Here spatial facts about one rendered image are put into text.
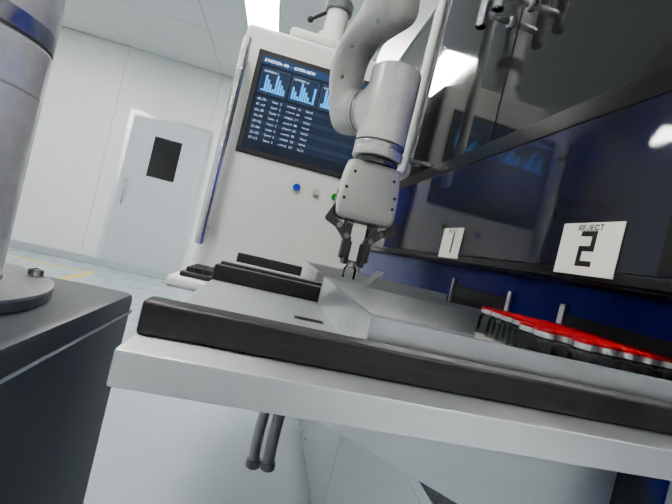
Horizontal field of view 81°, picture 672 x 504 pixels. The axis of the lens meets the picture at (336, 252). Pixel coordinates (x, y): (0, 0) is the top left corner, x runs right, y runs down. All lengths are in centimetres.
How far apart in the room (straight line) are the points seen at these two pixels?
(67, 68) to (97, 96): 49
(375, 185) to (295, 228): 59
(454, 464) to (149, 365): 25
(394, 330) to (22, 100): 31
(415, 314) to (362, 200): 21
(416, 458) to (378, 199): 41
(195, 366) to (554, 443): 21
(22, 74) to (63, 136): 613
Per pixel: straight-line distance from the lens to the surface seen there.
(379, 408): 24
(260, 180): 122
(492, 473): 40
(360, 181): 65
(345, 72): 74
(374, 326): 28
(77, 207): 632
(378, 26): 71
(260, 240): 121
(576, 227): 54
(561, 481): 43
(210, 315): 25
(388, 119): 66
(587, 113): 60
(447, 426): 26
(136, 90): 634
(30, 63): 37
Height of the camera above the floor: 95
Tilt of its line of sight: level
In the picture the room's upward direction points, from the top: 14 degrees clockwise
